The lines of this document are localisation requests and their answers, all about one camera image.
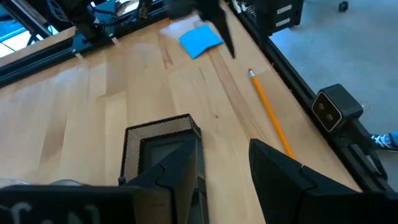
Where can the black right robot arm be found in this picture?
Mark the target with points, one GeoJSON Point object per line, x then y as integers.
{"type": "Point", "coordinates": [87, 18]}

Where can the black box with white labels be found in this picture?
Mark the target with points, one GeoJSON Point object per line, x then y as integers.
{"type": "Point", "coordinates": [273, 15]}

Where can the black caster wheel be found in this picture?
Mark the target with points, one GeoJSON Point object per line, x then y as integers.
{"type": "Point", "coordinates": [343, 6]}

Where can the blue sticky note pad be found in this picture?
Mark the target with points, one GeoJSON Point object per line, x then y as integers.
{"type": "Point", "coordinates": [199, 40]}

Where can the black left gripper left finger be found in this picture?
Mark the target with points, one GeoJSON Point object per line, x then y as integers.
{"type": "Point", "coordinates": [180, 174]}

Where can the person's foot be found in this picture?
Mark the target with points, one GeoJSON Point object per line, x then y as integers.
{"type": "Point", "coordinates": [385, 140]}

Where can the orange pencil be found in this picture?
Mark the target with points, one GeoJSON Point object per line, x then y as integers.
{"type": "Point", "coordinates": [270, 113]}

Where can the black mesh desk organizer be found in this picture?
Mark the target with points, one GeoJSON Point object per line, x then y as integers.
{"type": "Point", "coordinates": [155, 130]}

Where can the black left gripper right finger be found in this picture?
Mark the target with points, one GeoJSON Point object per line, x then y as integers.
{"type": "Point", "coordinates": [276, 183]}

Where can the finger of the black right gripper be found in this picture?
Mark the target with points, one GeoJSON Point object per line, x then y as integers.
{"type": "Point", "coordinates": [226, 31]}

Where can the black table-level camera box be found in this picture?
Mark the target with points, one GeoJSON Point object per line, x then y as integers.
{"type": "Point", "coordinates": [337, 107]}

